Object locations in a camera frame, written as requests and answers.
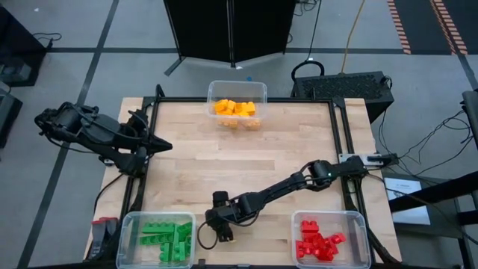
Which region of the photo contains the yellow hanging cable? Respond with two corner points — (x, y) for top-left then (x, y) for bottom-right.
(340, 0), (365, 74)

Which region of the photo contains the black hanging cable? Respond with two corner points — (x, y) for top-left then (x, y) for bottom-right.
(305, 0), (323, 63)

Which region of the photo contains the black folding screen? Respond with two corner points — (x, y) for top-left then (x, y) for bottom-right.
(162, 0), (299, 78)

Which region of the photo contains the black equipment case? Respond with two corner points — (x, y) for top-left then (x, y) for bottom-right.
(0, 87), (23, 149)

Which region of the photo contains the silver mounting plate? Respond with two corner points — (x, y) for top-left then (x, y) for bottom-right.
(338, 152), (383, 166)

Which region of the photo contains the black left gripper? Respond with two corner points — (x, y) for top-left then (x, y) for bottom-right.
(125, 108), (174, 160)

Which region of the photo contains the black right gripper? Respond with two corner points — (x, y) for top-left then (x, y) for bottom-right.
(203, 191), (242, 243)

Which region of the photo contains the black computer case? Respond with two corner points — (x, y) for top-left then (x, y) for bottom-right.
(290, 70), (395, 123)

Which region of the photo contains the black cable loop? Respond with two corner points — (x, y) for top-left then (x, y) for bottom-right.
(290, 59), (326, 85)

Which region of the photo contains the red zigzag toy block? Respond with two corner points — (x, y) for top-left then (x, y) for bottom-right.
(324, 232), (347, 248)

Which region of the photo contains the white screen tablet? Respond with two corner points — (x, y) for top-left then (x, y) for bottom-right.
(383, 176), (432, 226)

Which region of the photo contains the black metal stand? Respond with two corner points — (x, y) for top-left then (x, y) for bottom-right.
(388, 88), (478, 269)

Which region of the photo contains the black orange-striped floor mat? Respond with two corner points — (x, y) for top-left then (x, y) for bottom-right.
(386, 0), (478, 56)

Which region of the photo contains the clear plastic bin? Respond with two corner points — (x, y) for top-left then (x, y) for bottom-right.
(206, 80), (269, 132)
(115, 211), (197, 269)
(291, 209), (372, 269)

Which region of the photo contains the red grey tool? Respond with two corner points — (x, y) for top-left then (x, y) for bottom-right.
(91, 216), (120, 259)

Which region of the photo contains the black equipment cabinet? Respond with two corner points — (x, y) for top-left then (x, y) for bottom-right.
(0, 5), (49, 87)

